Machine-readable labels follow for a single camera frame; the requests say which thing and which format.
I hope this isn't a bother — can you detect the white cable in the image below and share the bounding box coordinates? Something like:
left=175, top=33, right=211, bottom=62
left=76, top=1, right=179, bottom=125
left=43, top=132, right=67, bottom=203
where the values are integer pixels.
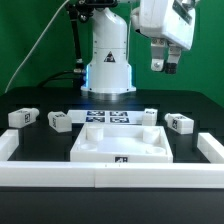
left=3, top=0, right=72, bottom=94

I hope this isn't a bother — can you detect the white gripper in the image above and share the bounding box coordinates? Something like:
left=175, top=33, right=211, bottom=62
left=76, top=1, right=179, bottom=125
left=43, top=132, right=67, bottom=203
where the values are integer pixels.
left=139, top=0, right=196, bottom=74

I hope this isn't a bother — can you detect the white square tabletop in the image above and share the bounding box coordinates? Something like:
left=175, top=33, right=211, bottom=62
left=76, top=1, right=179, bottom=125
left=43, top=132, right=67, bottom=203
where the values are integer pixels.
left=70, top=123, right=173, bottom=163

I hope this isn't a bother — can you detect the black cable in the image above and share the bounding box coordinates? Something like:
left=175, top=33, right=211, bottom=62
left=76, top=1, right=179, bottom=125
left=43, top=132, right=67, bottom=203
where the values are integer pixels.
left=37, top=69, right=87, bottom=88

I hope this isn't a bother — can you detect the white marker tag sheet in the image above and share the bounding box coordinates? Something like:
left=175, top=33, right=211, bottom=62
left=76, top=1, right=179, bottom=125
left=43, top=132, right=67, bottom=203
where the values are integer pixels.
left=67, top=110, right=143, bottom=124

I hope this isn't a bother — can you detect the white U-shaped fence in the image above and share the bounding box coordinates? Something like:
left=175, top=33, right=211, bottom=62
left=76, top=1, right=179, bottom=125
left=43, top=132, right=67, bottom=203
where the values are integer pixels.
left=0, top=129, right=224, bottom=189

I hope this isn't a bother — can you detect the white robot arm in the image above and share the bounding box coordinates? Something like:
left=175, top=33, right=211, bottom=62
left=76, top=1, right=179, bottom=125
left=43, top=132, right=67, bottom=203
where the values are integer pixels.
left=79, top=0, right=200, bottom=100

